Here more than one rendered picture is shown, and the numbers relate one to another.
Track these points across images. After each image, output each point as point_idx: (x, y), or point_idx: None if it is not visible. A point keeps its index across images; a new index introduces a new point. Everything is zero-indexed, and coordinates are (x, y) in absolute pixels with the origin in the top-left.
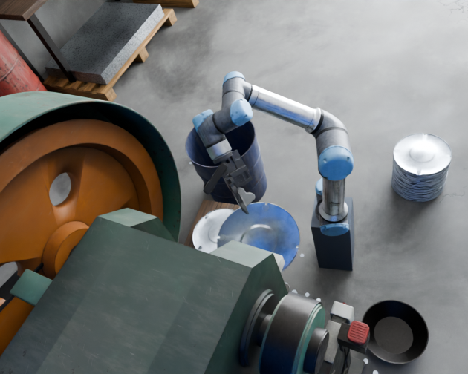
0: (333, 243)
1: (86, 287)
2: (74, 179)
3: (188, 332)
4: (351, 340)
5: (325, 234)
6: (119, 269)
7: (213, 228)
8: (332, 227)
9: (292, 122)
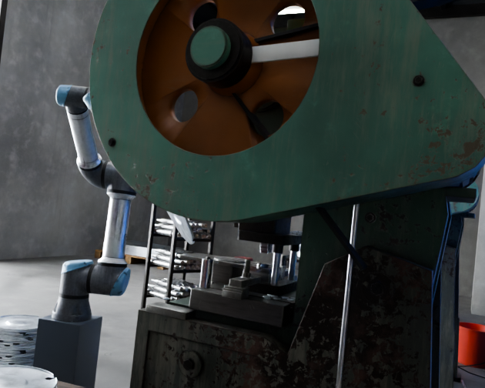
0: (88, 358)
1: None
2: (190, 24)
3: None
4: (249, 259)
5: (122, 289)
6: None
7: None
8: (128, 269)
9: (94, 148)
